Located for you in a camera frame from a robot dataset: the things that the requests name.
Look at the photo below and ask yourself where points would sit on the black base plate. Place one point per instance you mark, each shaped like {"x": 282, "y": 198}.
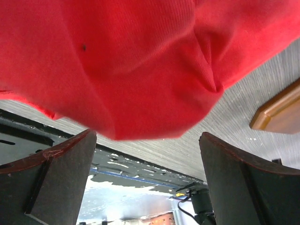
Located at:
{"x": 21, "y": 137}

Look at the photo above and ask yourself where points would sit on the gold wine glass rack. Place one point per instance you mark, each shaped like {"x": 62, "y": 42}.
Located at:
{"x": 281, "y": 114}

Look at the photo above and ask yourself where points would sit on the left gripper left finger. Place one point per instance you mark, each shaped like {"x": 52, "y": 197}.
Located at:
{"x": 47, "y": 188}

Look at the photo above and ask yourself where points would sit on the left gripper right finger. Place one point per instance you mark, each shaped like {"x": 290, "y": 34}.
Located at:
{"x": 246, "y": 189}

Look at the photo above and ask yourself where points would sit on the red cloth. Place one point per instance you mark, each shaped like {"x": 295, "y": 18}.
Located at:
{"x": 136, "y": 69}

